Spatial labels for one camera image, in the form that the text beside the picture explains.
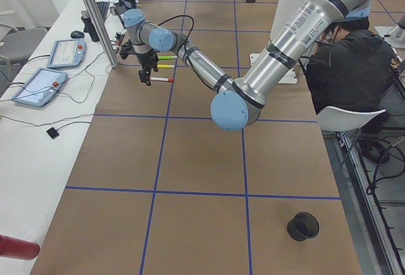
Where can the red bottle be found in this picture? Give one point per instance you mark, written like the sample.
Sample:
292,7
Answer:
18,249

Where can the grey office chair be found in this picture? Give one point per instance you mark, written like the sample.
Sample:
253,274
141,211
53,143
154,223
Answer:
20,44

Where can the white chair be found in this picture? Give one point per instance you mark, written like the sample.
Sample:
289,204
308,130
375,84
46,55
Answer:
342,122

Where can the red marker pen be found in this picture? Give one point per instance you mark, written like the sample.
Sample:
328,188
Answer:
160,79

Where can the black computer mouse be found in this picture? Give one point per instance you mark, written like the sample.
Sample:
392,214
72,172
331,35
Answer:
77,34

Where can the near black mesh cup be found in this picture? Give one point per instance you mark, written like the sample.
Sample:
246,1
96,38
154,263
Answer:
303,226

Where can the dark water bottle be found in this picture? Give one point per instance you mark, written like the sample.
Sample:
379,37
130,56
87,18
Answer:
90,28

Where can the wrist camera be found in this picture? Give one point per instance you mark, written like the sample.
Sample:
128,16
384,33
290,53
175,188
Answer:
126,49

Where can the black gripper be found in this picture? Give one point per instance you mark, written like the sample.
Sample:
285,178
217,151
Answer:
146,57

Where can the far teach pendant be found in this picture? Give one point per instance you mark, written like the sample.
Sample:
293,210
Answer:
67,53

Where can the near teach pendant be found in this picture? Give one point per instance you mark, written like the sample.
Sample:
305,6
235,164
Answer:
41,87

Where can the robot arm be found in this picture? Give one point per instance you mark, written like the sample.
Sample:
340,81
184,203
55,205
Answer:
238,102

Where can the aluminium frame post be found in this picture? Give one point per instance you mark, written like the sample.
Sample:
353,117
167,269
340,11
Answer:
98,22

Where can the small black sensor box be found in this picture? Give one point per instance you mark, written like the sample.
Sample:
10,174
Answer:
52,132

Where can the yellow marker pen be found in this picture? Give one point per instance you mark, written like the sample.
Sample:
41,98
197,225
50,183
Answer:
166,66

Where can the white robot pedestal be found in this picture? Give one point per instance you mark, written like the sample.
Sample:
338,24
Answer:
275,64

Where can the black keyboard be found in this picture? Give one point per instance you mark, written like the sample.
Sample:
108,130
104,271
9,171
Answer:
103,7

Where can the green marker pen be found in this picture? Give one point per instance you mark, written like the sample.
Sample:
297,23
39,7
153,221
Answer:
167,57

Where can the seated person in black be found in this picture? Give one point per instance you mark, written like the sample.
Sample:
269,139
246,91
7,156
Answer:
353,72

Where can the teach pendant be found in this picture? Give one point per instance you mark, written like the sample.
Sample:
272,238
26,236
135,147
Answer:
67,53
41,87

